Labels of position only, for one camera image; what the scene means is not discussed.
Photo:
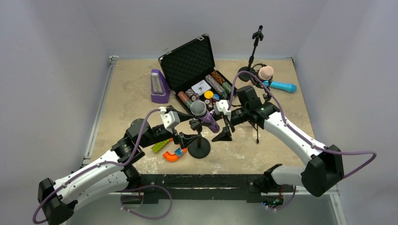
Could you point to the orange curved toy track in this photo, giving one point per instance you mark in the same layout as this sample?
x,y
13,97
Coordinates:
x,y
172,157

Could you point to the lime green long brick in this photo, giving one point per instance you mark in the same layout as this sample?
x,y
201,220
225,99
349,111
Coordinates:
x,y
158,146

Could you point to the yellow dealer button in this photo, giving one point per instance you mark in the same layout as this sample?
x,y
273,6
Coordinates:
x,y
208,94

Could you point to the black poker chip case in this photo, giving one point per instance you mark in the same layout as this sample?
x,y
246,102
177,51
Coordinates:
x,y
187,65

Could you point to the purple glitter microphone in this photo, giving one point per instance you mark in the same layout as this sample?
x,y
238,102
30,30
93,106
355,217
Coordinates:
x,y
199,109

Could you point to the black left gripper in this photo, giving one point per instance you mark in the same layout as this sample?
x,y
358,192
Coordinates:
x,y
175,134

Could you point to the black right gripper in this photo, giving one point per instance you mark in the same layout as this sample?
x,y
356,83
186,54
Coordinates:
x,y
232,119

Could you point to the purple metronome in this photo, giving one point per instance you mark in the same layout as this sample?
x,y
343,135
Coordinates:
x,y
159,88

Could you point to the black round-base stand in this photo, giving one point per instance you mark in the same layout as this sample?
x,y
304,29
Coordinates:
x,y
244,76
200,147

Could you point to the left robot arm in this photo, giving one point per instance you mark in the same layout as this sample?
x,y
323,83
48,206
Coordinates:
x,y
113,171

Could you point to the blue square brick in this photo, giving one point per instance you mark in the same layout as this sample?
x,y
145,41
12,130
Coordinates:
x,y
179,152

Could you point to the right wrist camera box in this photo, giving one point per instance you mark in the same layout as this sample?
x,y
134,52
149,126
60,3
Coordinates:
x,y
221,109

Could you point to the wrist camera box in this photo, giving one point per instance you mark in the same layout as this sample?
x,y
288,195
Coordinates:
x,y
221,109
169,117

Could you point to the blue microphone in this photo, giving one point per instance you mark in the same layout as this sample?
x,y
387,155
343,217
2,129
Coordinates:
x,y
288,87

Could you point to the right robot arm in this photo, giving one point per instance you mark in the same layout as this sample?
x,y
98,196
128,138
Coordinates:
x,y
323,166

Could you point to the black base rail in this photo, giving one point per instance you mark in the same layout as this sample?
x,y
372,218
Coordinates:
x,y
252,188

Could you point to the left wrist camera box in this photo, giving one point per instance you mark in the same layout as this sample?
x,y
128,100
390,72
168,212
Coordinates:
x,y
169,117

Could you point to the white playing card box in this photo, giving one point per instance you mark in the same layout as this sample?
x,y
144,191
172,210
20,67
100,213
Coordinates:
x,y
201,87

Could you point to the beige pink microphone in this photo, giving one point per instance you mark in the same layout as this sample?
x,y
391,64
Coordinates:
x,y
265,73

